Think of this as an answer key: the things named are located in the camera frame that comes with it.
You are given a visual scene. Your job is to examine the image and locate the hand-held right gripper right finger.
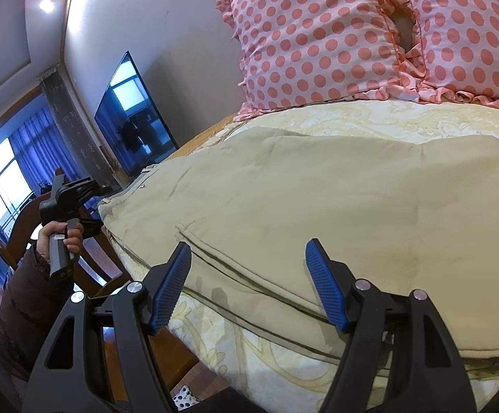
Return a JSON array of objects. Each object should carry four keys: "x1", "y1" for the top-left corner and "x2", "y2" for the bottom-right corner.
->
[{"x1": 305, "y1": 238, "x2": 478, "y2": 413}]

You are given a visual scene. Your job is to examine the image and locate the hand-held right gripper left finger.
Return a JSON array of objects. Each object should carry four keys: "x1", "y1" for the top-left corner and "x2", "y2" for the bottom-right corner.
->
[{"x1": 22, "y1": 242, "x2": 192, "y2": 413}]

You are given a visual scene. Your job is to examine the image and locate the beige pants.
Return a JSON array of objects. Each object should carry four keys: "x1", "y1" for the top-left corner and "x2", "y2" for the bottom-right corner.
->
[{"x1": 98, "y1": 130, "x2": 499, "y2": 359}]

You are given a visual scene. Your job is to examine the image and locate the person's left forearm brown sleeve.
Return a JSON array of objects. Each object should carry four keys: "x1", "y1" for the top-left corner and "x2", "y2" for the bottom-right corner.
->
[{"x1": 0, "y1": 245, "x2": 75, "y2": 373}]

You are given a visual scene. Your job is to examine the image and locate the person's left hand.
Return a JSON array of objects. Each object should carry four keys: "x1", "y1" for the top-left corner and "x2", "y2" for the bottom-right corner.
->
[{"x1": 37, "y1": 221, "x2": 84, "y2": 267}]

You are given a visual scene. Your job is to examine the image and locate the wooden chair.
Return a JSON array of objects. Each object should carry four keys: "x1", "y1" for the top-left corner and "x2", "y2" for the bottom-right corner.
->
[{"x1": 0, "y1": 192, "x2": 135, "y2": 298}]

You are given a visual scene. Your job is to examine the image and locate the blue window curtain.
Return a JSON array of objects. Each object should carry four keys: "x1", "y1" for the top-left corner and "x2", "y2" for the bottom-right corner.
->
[{"x1": 0, "y1": 95, "x2": 80, "y2": 276}]

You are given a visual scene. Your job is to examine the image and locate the cream patterned bedspread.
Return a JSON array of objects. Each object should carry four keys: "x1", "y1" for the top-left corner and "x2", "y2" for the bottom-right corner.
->
[{"x1": 161, "y1": 100, "x2": 499, "y2": 413}]

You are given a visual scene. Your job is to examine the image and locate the black white dotted cloth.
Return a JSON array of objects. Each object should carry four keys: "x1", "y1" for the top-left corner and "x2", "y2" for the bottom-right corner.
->
[{"x1": 170, "y1": 384, "x2": 202, "y2": 412}]

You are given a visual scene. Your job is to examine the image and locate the black flat screen television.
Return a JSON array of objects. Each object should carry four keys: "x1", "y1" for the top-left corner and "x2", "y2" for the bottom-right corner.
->
[{"x1": 94, "y1": 51, "x2": 180, "y2": 177}]

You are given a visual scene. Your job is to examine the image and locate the pink polka dot pillow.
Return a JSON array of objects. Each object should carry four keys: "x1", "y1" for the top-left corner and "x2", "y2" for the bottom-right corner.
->
[
  {"x1": 216, "y1": 0, "x2": 424, "y2": 122},
  {"x1": 378, "y1": 0, "x2": 499, "y2": 115}
]

